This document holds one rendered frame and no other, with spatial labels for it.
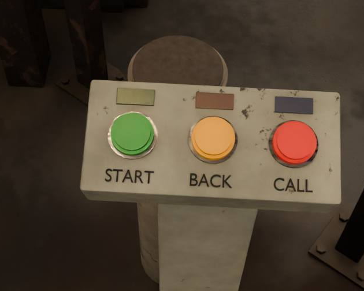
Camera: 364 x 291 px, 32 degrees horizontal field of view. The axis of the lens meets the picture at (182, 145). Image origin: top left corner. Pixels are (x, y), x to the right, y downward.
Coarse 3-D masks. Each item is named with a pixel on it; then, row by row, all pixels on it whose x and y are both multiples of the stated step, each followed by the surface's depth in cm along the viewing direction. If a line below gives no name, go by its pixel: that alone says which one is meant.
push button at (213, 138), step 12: (204, 120) 58; (216, 120) 58; (192, 132) 58; (204, 132) 58; (216, 132) 58; (228, 132) 58; (192, 144) 58; (204, 144) 58; (216, 144) 58; (228, 144) 58; (204, 156) 58; (216, 156) 58
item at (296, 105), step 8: (280, 96) 60; (280, 104) 60; (288, 104) 60; (296, 104) 60; (304, 104) 60; (312, 104) 60; (280, 112) 59; (288, 112) 59; (296, 112) 59; (304, 112) 59; (312, 112) 59
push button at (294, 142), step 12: (276, 132) 58; (288, 132) 58; (300, 132) 58; (312, 132) 58; (276, 144) 58; (288, 144) 58; (300, 144) 58; (312, 144) 58; (288, 156) 57; (300, 156) 57
